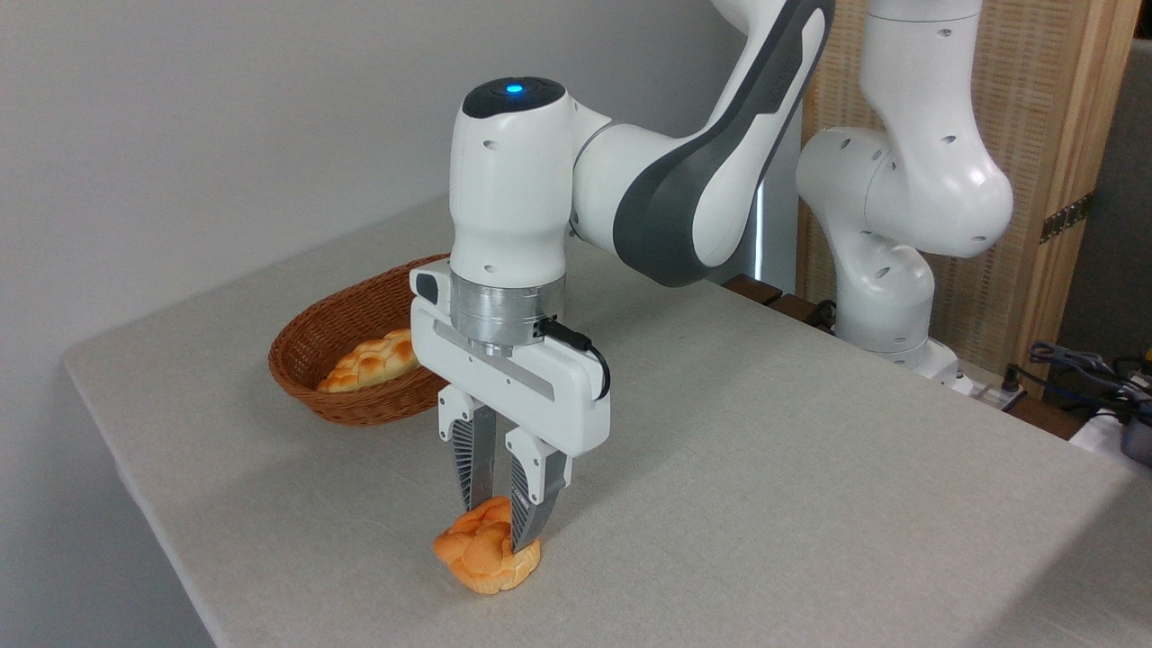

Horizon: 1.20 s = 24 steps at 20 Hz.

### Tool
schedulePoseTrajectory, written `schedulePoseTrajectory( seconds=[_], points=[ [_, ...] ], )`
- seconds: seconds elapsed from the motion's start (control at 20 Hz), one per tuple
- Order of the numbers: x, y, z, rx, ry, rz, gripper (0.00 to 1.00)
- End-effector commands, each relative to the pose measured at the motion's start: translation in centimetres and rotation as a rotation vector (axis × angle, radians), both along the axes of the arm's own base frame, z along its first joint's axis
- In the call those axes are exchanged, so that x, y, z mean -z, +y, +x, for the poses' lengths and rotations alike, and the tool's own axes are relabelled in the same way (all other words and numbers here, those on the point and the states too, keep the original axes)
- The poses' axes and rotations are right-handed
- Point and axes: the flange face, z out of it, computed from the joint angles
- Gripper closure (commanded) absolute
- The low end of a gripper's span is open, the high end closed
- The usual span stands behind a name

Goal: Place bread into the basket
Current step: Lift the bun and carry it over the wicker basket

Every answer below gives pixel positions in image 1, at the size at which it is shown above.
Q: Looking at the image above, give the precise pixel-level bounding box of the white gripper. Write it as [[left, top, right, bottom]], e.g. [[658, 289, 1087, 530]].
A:
[[409, 259, 612, 554]]

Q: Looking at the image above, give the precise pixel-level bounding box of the round knotted bread roll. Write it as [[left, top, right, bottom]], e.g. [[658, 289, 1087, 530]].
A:
[[433, 496, 543, 595]]

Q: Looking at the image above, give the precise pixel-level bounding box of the brown wicker oval basket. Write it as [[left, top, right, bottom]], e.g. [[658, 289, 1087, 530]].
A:
[[268, 254, 451, 428]]

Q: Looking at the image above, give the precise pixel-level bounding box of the long braided bread loaf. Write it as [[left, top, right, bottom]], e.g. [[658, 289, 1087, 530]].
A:
[[317, 328, 419, 394]]

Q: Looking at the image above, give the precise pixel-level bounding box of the silver wrist mounting flange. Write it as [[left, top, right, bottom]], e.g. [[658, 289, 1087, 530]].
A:
[[449, 270, 567, 356]]

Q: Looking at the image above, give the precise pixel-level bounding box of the grey tablecloth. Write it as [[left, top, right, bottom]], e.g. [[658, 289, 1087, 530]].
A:
[[61, 205, 1152, 648]]

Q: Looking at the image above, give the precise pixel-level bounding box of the white power strip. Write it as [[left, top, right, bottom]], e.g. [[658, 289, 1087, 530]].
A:
[[954, 364, 1027, 410]]

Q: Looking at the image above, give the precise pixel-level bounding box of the white box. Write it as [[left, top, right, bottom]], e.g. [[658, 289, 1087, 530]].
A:
[[1069, 409, 1152, 478]]

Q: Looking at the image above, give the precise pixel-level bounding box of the brass screen hinge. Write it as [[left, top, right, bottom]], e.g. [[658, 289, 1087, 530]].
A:
[[1040, 192, 1095, 245]]

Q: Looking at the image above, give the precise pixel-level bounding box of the dark grey box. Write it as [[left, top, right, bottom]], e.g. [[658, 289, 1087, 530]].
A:
[[1120, 418, 1152, 467]]

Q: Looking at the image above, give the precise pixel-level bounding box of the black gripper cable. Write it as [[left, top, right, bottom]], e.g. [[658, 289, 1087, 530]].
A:
[[535, 317, 612, 401]]

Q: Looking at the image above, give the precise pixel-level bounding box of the black cable bundle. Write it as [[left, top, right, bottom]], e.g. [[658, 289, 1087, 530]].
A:
[[1003, 342, 1152, 424]]

